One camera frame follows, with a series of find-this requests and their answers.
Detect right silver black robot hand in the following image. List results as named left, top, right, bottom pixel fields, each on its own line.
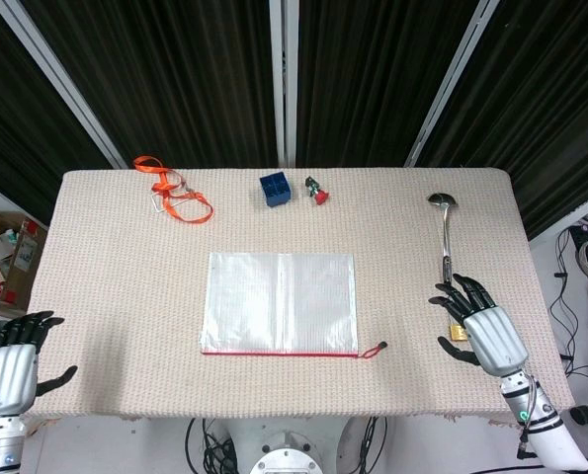
left=428, top=274, right=530, bottom=380

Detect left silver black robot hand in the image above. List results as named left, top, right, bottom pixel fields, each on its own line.
left=0, top=309, right=79, bottom=418

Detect mesh pouch with red zipper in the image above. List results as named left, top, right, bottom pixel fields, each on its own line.
left=199, top=251, right=389, bottom=360

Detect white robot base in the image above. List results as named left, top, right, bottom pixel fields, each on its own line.
left=226, top=417, right=357, bottom=474

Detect cardboard box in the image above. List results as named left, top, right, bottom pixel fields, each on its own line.
left=0, top=210, right=50, bottom=320

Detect beige waffle tablecloth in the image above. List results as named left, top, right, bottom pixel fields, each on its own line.
left=26, top=167, right=574, bottom=424

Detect metal ladle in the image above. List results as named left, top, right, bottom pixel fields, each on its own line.
left=426, top=192, right=459, bottom=283

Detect red emergency stop button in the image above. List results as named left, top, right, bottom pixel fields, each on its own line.
left=304, top=176, right=330, bottom=206

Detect blue compartment box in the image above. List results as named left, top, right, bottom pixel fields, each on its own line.
left=259, top=172, right=294, bottom=209

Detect black pleated curtain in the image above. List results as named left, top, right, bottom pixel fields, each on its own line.
left=0, top=0, right=588, bottom=238

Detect black floor cables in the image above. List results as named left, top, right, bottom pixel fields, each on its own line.
left=547, top=206, right=588, bottom=376

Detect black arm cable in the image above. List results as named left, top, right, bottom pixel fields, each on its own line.
left=518, top=374, right=546, bottom=458

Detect black cables under robot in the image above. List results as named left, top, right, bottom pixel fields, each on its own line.
left=184, top=417, right=240, bottom=474

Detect orange lanyard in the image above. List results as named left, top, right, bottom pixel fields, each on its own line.
left=132, top=155, right=214, bottom=224

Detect grey metal frame post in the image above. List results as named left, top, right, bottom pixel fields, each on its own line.
left=0, top=0, right=129, bottom=170
left=404, top=0, right=497, bottom=168
left=268, top=0, right=300, bottom=168

